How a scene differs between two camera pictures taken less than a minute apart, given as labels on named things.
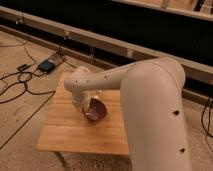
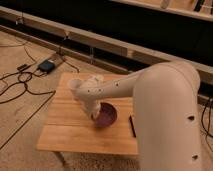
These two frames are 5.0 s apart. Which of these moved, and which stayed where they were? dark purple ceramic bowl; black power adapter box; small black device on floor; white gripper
Moved: dark purple ceramic bowl; white gripper
Stayed: black power adapter box; small black device on floor
